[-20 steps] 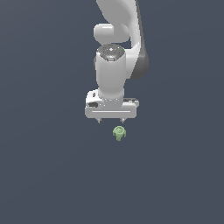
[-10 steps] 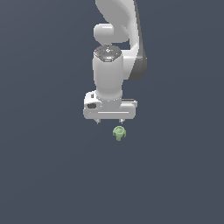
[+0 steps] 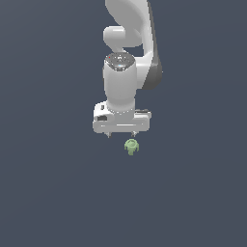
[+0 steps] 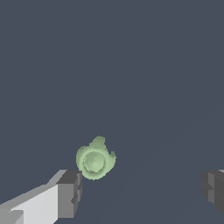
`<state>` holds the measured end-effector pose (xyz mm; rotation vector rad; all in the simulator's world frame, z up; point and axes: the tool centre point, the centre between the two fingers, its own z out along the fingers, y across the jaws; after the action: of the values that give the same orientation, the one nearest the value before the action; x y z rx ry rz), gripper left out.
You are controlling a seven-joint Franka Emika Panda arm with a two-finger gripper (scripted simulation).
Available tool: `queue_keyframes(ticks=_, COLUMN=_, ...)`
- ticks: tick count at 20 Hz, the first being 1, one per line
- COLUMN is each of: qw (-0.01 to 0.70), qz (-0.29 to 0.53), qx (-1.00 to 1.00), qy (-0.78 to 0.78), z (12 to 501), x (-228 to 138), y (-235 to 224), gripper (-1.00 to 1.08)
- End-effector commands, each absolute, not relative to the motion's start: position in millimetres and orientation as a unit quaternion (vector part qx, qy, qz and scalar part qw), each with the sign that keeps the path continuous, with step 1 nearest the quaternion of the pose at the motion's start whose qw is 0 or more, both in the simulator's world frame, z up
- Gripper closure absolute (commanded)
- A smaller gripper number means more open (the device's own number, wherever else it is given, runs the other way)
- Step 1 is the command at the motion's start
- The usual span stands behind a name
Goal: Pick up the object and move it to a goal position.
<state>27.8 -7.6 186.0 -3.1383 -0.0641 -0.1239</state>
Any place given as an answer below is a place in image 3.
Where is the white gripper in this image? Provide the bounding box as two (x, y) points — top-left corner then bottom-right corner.
(92, 101), (152, 140)

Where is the small green object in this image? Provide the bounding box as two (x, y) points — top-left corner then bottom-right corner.
(123, 138), (140, 157)

